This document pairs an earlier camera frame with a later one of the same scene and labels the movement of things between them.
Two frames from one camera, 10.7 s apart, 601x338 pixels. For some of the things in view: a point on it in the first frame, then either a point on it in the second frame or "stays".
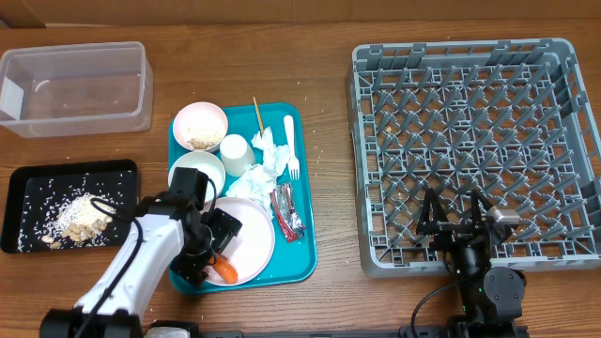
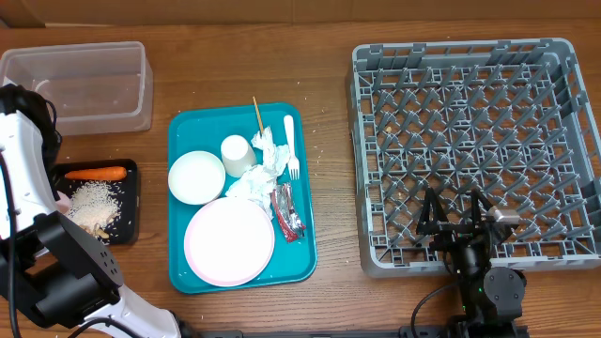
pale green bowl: x=205 y=161 stays
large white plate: x=251 y=251 stays
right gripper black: x=429 y=222 stays
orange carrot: x=225 y=268 → x=112 y=174
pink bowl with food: x=200 y=126 → x=64 y=204
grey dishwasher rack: x=510 y=118 stays
